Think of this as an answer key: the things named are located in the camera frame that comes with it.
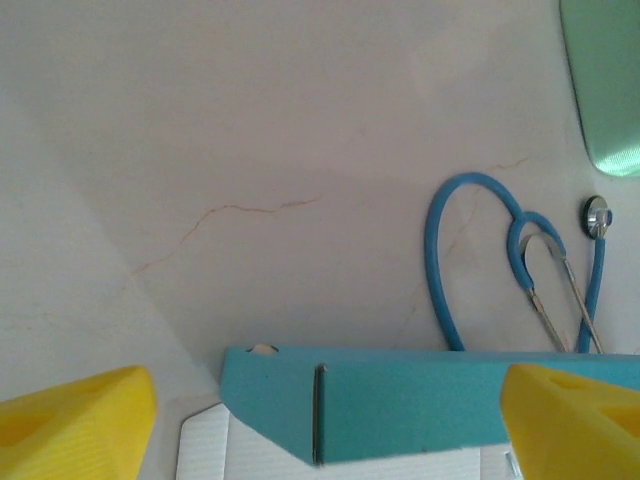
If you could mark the blue stethoscope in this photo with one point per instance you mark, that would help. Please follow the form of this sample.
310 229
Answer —
433 260

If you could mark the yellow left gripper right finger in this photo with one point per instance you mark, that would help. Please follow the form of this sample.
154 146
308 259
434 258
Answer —
575 430

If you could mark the teal and white paper box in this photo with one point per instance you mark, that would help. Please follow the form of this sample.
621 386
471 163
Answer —
400 400

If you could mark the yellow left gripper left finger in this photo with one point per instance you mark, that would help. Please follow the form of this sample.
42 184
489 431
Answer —
75 435

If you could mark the mint green zip case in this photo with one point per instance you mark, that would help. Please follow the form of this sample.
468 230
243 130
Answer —
610 75

